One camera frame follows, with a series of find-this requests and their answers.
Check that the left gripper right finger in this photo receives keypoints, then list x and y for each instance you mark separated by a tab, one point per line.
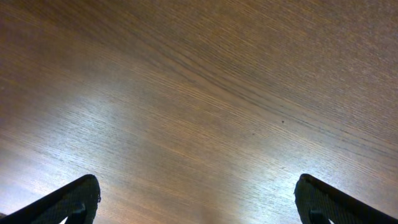
318	202

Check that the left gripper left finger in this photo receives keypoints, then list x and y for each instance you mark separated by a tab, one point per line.
76	202

